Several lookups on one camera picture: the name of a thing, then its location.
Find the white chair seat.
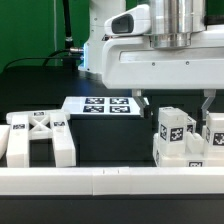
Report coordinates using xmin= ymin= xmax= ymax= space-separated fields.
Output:
xmin=153 ymin=133 xmax=224 ymax=167

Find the white chair back frame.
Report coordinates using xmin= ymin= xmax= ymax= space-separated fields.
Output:
xmin=6 ymin=109 xmax=76 ymax=168

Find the black cable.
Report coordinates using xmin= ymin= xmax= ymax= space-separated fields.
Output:
xmin=1 ymin=47 xmax=84 ymax=73

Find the white front wall rail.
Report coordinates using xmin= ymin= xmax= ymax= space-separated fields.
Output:
xmin=0 ymin=167 xmax=224 ymax=196

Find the white marker cube front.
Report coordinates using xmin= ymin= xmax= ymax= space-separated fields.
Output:
xmin=187 ymin=117 xmax=197 ymax=133

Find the white marker base plate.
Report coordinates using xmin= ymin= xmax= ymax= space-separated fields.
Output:
xmin=62 ymin=96 xmax=140 ymax=116

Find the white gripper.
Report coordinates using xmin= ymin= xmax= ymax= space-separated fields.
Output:
xmin=102 ymin=3 xmax=224 ymax=119

